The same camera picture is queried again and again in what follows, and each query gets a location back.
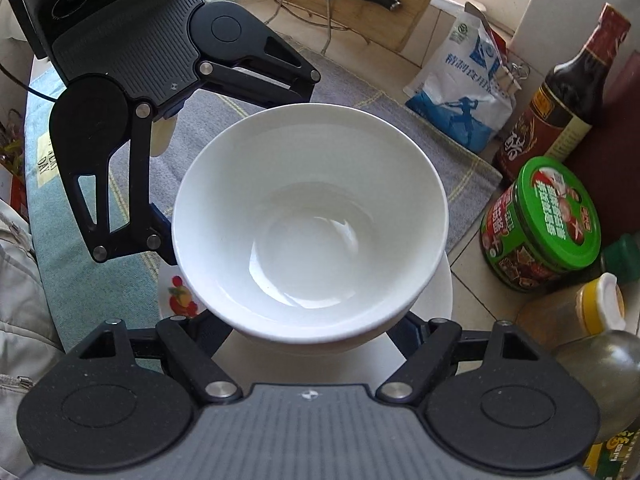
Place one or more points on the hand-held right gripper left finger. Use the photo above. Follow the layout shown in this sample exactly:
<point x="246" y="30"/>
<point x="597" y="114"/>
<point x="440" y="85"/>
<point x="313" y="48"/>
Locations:
<point x="212" y="332"/>

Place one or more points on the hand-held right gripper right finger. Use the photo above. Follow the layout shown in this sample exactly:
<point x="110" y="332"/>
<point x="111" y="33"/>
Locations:
<point x="407" y="335"/>

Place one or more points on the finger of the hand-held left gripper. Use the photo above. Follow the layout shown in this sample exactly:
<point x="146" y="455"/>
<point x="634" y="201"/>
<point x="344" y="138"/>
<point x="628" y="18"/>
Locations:
<point x="142" y="185"/>
<point x="280" y="85"/>

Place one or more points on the stained white plate fruit print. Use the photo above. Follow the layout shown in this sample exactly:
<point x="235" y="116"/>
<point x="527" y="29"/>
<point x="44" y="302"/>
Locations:
<point x="325" y="367"/>

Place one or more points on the plain white bowl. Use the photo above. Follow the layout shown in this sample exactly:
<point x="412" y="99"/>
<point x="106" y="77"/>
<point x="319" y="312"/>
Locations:
<point x="310" y="200"/>

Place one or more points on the person's left hand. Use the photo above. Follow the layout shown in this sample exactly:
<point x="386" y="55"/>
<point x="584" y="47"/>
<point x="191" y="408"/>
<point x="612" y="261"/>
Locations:
<point x="162" y="137"/>

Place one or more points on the grey checked dish towel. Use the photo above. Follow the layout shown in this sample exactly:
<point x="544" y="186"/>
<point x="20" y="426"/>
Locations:
<point x="360" y="90"/>

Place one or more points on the colourful printed bag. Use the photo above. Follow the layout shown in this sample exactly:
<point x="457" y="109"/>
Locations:
<point x="10" y="170"/>

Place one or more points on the bamboo cutting board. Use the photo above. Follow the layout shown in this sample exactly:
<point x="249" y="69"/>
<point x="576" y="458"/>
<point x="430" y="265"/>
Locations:
<point x="400" y="5"/>

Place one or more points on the person's beige jacket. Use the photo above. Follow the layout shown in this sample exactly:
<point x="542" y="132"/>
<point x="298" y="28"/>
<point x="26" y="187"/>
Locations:
<point x="25" y="310"/>

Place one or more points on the white and blue salt bag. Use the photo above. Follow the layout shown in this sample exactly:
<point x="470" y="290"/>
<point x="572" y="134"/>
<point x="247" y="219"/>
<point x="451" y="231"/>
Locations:
<point x="460" y="95"/>

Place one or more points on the green lid sauce jar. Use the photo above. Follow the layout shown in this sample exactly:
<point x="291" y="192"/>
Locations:
<point x="545" y="210"/>

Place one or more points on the yellow cap spice bottle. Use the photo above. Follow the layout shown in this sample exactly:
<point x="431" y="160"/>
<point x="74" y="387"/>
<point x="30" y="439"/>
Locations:
<point x="600" y="305"/>

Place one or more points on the clear glass bottle red cap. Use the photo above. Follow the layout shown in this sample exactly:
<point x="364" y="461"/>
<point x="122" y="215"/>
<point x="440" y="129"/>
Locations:
<point x="605" y="385"/>

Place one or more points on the binder clip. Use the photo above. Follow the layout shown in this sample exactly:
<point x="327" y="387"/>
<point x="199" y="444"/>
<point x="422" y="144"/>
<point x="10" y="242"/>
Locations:
<point x="521" y="70"/>
<point x="507" y="81"/>

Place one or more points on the green cap spice bottle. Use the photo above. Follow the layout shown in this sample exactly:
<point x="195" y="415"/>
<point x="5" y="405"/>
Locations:
<point x="622" y="260"/>

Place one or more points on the yellow printed packet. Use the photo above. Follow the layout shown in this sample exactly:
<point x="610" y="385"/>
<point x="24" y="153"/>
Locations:
<point x="617" y="452"/>

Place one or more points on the dark vinegar bottle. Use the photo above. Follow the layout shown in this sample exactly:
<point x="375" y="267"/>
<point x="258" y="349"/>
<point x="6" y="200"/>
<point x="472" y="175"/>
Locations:
<point x="560" y="100"/>

